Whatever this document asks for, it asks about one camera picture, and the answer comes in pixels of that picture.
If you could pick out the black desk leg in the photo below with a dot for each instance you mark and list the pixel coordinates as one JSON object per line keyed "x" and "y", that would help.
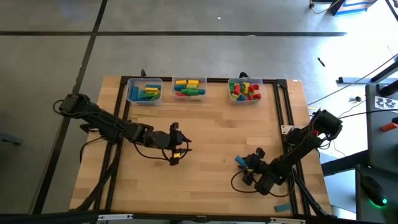
{"x": 387, "y": 72}
{"x": 342, "y": 163}

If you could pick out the black computer mouse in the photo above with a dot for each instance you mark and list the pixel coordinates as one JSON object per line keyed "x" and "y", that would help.
{"x": 371, "y": 188}

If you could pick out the green arch block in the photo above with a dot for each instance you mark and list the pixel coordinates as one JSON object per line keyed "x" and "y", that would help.
{"x": 155, "y": 97}

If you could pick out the silver metal plate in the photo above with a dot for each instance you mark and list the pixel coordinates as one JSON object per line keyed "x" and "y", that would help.
{"x": 285, "y": 129}

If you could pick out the orange-red object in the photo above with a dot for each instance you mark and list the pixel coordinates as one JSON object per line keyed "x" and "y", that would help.
{"x": 388, "y": 127}

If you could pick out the blue arch block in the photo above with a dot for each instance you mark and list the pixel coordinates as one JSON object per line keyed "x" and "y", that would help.
{"x": 141, "y": 94}
{"x": 242, "y": 97}

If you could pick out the red round-notch block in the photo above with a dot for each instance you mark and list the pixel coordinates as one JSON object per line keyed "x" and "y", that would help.
{"x": 257, "y": 97}

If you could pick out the black aluminium table frame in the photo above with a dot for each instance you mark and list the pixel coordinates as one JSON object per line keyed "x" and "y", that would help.
{"x": 217, "y": 80}

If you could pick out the blue cylinder block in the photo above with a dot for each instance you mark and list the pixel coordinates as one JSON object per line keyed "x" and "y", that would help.
{"x": 179, "y": 87}
{"x": 201, "y": 91}

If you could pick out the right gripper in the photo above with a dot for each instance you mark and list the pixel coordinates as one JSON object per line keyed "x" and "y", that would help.
{"x": 259, "y": 169}

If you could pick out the black marker pen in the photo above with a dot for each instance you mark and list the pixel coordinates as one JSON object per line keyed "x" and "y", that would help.
{"x": 321, "y": 62}

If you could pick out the black frame knob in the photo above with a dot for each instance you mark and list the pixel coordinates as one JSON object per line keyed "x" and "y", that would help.
{"x": 244, "y": 74}
{"x": 143, "y": 73}

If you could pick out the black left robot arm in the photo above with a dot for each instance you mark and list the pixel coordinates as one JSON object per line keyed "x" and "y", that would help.
{"x": 102, "y": 121}

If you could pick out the lime cylinder block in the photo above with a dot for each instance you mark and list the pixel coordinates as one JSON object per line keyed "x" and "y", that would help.
{"x": 191, "y": 86}

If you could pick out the yellow cylinder block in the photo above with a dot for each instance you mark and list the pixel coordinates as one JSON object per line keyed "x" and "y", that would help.
{"x": 193, "y": 82}
{"x": 181, "y": 82}

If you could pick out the printed paper sheet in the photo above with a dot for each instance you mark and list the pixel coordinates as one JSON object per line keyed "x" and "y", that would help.
{"x": 385, "y": 102}

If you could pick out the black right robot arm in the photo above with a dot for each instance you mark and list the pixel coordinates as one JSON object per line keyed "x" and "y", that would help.
{"x": 298, "y": 149}

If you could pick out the blue sign stand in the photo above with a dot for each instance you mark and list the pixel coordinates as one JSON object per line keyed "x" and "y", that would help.
{"x": 354, "y": 3}

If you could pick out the black power adapter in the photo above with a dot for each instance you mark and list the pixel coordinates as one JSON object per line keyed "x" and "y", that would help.
{"x": 358, "y": 99}

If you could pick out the silver aluminium extrusion piece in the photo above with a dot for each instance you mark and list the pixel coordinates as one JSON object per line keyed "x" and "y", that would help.
{"x": 287, "y": 220}
{"x": 115, "y": 216}

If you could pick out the green cylinder block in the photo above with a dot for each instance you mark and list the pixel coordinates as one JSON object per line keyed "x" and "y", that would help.
{"x": 188, "y": 92}

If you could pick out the clear plastic bin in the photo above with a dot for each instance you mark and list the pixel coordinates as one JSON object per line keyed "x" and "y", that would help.
{"x": 245, "y": 102}
{"x": 189, "y": 98}
{"x": 129, "y": 99}

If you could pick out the red cylinder block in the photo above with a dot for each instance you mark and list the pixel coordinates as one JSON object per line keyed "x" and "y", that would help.
{"x": 180, "y": 94}

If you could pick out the yellow arch block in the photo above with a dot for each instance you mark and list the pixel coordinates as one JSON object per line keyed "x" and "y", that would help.
{"x": 246, "y": 85}

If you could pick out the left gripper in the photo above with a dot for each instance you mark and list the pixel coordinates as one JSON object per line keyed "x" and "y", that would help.
{"x": 161, "y": 139}

